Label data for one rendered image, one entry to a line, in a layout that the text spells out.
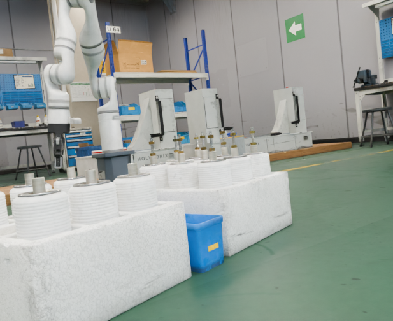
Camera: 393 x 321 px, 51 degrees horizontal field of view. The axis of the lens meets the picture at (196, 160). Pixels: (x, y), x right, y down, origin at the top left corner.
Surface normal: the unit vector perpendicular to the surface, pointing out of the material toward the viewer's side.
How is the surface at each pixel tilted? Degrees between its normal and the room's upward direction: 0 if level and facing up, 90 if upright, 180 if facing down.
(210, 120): 90
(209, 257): 92
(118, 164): 90
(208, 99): 90
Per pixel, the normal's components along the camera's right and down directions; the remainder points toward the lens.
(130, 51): 0.64, 0.16
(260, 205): 0.78, -0.05
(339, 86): -0.81, 0.11
